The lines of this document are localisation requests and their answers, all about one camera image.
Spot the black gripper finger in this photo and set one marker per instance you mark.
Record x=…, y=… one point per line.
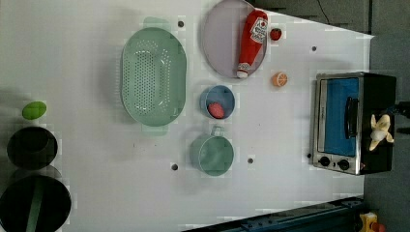
x=402, y=108
x=403, y=130

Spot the peeled yellow toy banana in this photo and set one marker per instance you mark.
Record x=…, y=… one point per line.
x=380, y=131

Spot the black toaster oven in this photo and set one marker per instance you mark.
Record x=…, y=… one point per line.
x=343, y=105

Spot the orange slice toy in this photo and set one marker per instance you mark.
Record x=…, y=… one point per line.
x=280, y=79

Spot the red toy strawberry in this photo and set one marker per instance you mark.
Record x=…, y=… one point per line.
x=275, y=34

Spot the red ketchup bottle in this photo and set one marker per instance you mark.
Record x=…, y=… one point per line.
x=253, y=37

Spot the blue bowl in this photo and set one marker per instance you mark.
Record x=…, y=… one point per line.
x=220, y=94

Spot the red toy in bowl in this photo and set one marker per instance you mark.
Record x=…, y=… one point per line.
x=216, y=110

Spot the grey oval plate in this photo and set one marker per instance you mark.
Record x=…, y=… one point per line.
x=221, y=37

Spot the green mug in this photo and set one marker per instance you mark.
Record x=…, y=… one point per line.
x=213, y=153

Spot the green plastic colander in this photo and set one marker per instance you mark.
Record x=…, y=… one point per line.
x=153, y=76

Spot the large black cup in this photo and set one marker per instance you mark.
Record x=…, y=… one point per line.
x=17, y=197

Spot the small black cup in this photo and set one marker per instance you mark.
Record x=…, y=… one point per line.
x=32, y=148

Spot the green spatula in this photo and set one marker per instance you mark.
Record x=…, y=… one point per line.
x=35, y=207

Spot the green handled utensil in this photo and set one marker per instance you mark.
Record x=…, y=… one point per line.
x=34, y=110

